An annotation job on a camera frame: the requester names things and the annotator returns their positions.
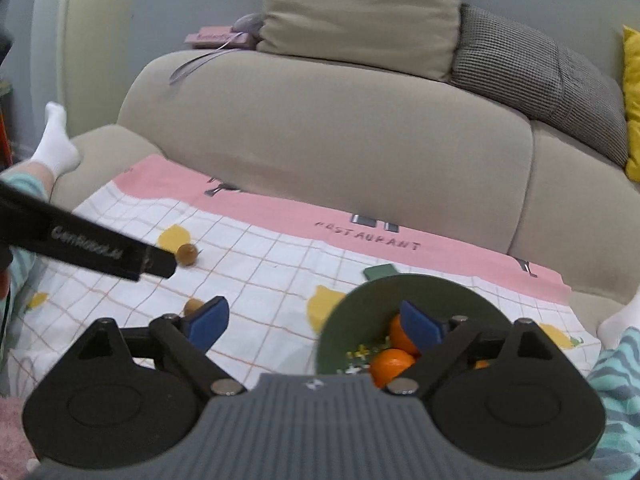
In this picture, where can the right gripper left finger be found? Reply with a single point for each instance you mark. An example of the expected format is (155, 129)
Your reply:
(120, 396)

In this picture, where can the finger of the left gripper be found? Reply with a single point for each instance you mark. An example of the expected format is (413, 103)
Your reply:
(159, 262)

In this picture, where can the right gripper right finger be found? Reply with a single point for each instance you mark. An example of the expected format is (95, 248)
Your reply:
(529, 409)

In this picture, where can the mandarin in bowl right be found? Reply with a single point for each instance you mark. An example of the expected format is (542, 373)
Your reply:
(479, 365)

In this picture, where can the mandarin in bowl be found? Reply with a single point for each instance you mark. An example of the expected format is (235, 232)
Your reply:
(399, 339)
(389, 364)
(479, 365)

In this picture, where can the white sock left foot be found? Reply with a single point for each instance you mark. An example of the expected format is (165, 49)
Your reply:
(55, 150)

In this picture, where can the white sock foot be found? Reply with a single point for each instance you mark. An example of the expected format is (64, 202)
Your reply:
(55, 150)
(611, 330)

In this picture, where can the mandarin in bowl centre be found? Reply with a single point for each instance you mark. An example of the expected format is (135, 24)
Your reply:
(399, 339)

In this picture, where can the mandarin in bowl front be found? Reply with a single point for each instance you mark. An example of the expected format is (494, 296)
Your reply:
(389, 364)

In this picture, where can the teal striped pyjama leg right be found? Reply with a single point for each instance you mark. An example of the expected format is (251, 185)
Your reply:
(616, 380)

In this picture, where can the pink checkered tablecloth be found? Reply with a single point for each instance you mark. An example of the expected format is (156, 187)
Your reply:
(282, 266)

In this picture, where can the white sock right foot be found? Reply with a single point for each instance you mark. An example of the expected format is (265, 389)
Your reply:
(611, 330)

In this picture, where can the green ceramic bowl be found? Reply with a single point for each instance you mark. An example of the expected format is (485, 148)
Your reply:
(363, 315)

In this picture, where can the green coaster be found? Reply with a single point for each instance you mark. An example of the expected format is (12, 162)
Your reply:
(384, 270)

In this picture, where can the pink book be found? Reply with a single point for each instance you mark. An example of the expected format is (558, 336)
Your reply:
(215, 37)

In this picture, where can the beige sofa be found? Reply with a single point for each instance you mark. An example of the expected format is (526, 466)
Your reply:
(406, 150)

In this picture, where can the grey plush toy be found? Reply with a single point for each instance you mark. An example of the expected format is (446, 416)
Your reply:
(250, 24)

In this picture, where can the grey houndstooth cushion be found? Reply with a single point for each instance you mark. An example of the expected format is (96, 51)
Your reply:
(522, 68)

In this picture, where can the beige cushion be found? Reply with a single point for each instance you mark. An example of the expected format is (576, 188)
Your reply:
(414, 37)

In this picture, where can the yellow cushion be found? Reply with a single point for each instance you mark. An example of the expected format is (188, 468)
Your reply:
(631, 89)

